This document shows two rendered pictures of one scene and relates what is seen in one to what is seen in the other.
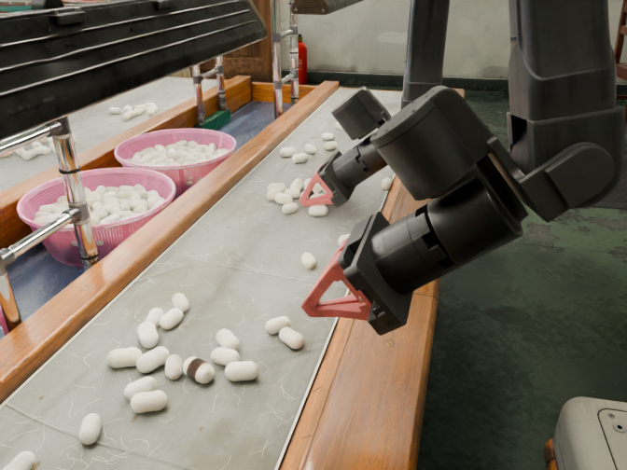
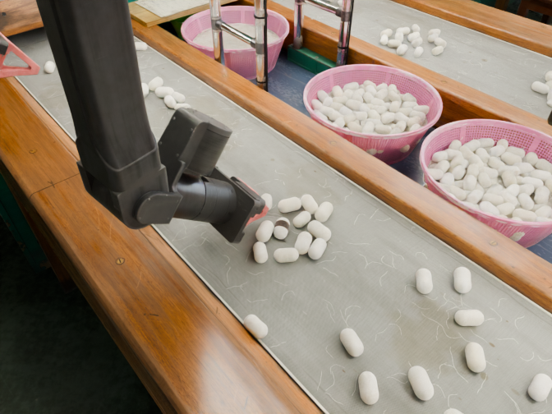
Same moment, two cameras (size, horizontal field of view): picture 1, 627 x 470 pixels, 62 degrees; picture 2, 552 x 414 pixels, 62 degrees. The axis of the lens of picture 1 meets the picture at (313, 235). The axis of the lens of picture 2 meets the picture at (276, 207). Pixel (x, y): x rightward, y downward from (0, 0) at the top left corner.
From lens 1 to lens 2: 121 cm
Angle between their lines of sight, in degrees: 91
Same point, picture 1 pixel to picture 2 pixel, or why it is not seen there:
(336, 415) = (27, 115)
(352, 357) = (45, 134)
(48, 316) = (208, 64)
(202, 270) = not seen: hidden behind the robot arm
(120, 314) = (201, 94)
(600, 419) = not seen: outside the picture
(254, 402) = not seen: hidden behind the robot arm
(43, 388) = (169, 69)
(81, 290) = (223, 75)
